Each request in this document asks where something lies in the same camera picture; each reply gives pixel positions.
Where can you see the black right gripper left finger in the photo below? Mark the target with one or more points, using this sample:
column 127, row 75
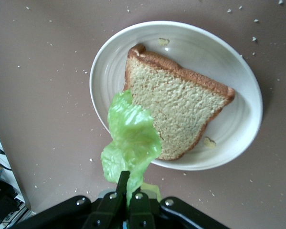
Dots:
column 109, row 210

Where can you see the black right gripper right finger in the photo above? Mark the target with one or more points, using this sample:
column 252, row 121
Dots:
column 142, row 212

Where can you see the beige plate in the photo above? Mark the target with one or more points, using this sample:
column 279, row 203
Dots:
column 236, row 124

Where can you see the black equipment box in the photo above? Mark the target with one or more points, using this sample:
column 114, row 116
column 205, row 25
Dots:
column 2, row 202

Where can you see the green lettuce leaf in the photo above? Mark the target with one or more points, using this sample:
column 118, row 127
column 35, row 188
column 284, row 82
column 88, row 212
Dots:
column 130, row 133

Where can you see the brown tablecloth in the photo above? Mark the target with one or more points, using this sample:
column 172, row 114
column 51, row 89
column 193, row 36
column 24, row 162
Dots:
column 49, row 71

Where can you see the small bread crumb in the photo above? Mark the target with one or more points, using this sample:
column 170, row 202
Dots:
column 163, row 41
column 209, row 143

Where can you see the brown bread slice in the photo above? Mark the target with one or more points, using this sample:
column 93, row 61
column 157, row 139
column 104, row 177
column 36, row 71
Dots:
column 176, row 102

